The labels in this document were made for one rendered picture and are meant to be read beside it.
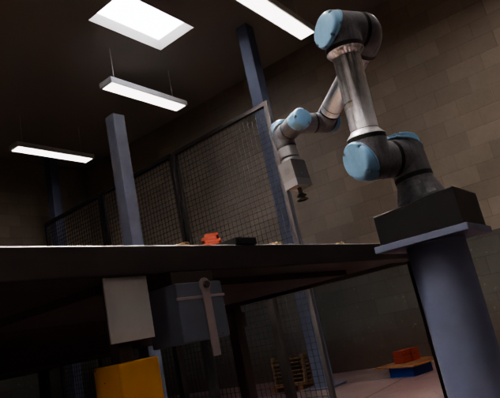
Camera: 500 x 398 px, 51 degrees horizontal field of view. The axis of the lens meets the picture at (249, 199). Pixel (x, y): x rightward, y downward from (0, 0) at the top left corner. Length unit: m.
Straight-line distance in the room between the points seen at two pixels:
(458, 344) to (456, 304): 0.11
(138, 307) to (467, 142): 5.70
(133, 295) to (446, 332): 0.89
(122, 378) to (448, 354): 0.93
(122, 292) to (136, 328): 0.07
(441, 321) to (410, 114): 5.32
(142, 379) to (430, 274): 0.89
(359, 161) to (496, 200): 4.84
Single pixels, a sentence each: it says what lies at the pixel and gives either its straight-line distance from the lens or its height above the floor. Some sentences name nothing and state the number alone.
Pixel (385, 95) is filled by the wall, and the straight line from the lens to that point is 6.94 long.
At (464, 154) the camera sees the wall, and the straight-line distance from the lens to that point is 6.46.
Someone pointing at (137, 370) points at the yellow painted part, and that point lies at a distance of 0.99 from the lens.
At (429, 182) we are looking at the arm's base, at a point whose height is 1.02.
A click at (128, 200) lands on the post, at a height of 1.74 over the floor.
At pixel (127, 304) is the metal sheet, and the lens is 1.03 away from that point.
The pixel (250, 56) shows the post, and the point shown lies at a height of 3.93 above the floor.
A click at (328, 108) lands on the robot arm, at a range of 1.93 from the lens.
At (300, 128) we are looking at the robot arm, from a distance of 1.89.
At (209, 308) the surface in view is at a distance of 1.12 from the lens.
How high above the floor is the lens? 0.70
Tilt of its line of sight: 14 degrees up
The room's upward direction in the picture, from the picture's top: 12 degrees counter-clockwise
